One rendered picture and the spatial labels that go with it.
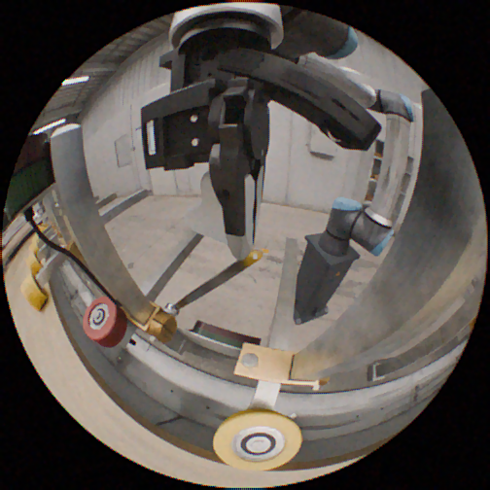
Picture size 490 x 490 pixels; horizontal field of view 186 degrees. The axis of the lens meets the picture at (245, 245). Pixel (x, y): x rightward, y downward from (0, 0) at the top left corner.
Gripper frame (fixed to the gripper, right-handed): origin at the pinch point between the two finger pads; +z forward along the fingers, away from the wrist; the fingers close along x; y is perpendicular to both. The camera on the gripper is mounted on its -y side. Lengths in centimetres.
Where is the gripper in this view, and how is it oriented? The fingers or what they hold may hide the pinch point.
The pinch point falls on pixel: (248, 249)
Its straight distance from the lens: 15.3
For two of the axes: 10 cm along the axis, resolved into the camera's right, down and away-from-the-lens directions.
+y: -9.6, -1.7, 2.1
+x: -2.8, 5.9, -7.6
